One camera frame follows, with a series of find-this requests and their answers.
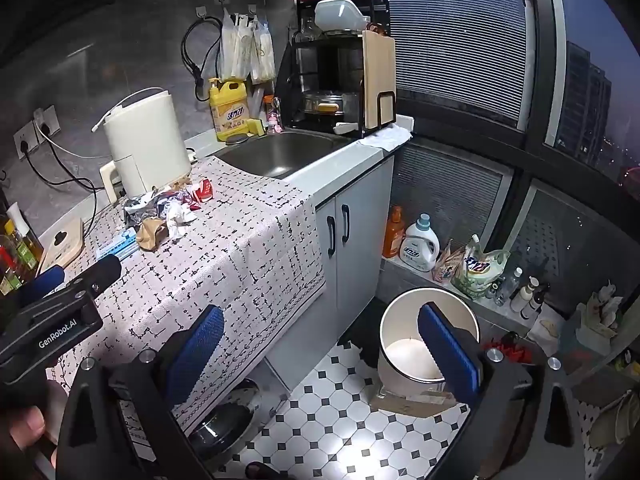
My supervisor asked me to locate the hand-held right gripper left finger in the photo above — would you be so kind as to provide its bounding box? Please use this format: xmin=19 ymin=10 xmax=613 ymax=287
xmin=56 ymin=304 xmax=226 ymax=480

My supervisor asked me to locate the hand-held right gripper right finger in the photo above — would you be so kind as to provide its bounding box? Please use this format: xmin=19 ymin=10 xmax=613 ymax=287
xmin=416 ymin=301 xmax=588 ymax=480

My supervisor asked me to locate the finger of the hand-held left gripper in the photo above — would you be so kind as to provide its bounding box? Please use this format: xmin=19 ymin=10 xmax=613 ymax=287
xmin=17 ymin=265 xmax=67 ymax=306
xmin=0 ymin=255 xmax=122 ymax=386

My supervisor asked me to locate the blue white packet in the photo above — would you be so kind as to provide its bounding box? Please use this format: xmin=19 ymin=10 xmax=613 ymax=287
xmin=95 ymin=227 xmax=138 ymax=261

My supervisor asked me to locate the white round trash bin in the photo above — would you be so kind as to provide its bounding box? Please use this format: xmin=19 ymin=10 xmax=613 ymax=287
xmin=379 ymin=287 xmax=482 ymax=403

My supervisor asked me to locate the aluminium foil ball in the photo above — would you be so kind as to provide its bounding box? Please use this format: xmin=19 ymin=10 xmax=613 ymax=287
xmin=123 ymin=191 xmax=166 ymax=231

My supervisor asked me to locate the person's left hand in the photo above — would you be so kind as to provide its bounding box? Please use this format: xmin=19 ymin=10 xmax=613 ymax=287
xmin=0 ymin=402 xmax=58 ymax=468

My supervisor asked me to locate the yellow oil bottle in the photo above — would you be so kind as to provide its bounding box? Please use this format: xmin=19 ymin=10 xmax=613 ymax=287
xmin=5 ymin=232 xmax=43 ymax=273

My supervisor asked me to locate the crumpled brown paper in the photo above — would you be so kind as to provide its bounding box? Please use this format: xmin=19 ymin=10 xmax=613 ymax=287
xmin=136 ymin=216 xmax=168 ymax=252

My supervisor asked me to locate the white tube bottle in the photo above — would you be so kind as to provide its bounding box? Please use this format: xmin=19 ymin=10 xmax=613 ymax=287
xmin=6 ymin=202 xmax=31 ymax=236

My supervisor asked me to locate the steel bowl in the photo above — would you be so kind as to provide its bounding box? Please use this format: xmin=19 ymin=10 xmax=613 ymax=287
xmin=187 ymin=402 xmax=253 ymax=461

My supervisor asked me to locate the pink packet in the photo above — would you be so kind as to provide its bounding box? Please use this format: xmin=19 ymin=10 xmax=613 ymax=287
xmin=432 ymin=240 xmax=466 ymax=286

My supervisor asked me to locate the green white refill bag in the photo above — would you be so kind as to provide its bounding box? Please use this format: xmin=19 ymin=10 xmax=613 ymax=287
xmin=450 ymin=234 xmax=511 ymax=301

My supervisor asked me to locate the clear plastic bottle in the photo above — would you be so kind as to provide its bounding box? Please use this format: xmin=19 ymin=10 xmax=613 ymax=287
xmin=497 ymin=266 xmax=523 ymax=306

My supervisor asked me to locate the white black patterned tablecloth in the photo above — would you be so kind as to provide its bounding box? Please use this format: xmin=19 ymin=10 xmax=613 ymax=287
xmin=45 ymin=156 xmax=328 ymax=461

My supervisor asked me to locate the white pump bottle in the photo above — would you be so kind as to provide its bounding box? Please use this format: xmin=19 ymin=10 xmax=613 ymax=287
xmin=510 ymin=276 xmax=538 ymax=313

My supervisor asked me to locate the small white towel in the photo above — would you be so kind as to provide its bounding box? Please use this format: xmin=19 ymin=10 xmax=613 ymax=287
xmin=527 ymin=305 xmax=566 ymax=356

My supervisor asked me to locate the dark pump bottle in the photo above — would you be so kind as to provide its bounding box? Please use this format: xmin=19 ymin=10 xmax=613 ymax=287
xmin=520 ymin=284 xmax=551 ymax=321

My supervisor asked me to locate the shiny colourful wrapper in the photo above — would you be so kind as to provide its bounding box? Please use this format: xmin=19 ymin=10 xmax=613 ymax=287
xmin=159 ymin=186 xmax=193 ymax=210

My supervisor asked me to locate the white detergent bottle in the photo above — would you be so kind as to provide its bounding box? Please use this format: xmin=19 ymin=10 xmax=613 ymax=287
xmin=400 ymin=213 xmax=441 ymax=273

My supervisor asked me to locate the orange bottle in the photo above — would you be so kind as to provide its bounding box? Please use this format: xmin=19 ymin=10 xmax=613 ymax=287
xmin=382 ymin=206 xmax=406 ymax=259

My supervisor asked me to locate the cream electric kettle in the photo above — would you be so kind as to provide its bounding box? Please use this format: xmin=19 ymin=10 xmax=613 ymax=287
xmin=91 ymin=87 xmax=193 ymax=205

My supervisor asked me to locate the white sink cabinet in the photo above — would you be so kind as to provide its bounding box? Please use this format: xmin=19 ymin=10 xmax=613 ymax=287
xmin=270 ymin=152 xmax=397 ymax=376

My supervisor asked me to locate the teal box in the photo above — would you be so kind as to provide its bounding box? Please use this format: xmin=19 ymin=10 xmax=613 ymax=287
xmin=560 ymin=302 xmax=626 ymax=361

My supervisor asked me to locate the stainless steel sink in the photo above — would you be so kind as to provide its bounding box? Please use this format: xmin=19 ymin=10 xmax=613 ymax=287
xmin=216 ymin=129 xmax=351 ymax=180

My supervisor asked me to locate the yellow dish soap bottle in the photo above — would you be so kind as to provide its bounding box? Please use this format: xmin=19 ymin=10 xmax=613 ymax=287
xmin=208 ymin=77 xmax=253 ymax=143

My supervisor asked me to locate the small pink label bottle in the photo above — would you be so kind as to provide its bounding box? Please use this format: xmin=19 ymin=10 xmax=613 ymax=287
xmin=265 ymin=95 xmax=283 ymax=135

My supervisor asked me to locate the hanging clear plastic bag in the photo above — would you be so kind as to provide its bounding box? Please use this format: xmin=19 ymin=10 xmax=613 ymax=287
xmin=250 ymin=15 xmax=277 ymax=86
xmin=217 ymin=7 xmax=253 ymax=81

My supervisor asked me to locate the steel pot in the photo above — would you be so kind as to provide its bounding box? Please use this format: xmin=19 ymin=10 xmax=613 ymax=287
xmin=301 ymin=89 xmax=346 ymax=116

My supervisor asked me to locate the large wooden cutting board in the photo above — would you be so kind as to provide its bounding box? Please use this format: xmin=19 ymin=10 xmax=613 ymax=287
xmin=361 ymin=30 xmax=397 ymax=130

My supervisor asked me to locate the black dish rack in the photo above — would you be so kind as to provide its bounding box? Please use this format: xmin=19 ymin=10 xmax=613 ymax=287
xmin=290 ymin=0 xmax=398 ymax=138

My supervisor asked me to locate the white bowl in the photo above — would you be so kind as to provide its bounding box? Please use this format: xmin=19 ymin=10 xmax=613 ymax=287
xmin=314 ymin=0 xmax=371 ymax=32

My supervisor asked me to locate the black power cable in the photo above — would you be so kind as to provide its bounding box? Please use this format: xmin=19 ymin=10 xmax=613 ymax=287
xmin=20 ymin=130 xmax=101 ymax=241

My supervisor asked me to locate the hanging black cable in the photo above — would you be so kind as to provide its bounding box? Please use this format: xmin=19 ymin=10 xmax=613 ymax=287
xmin=180 ymin=16 xmax=223 ymax=102

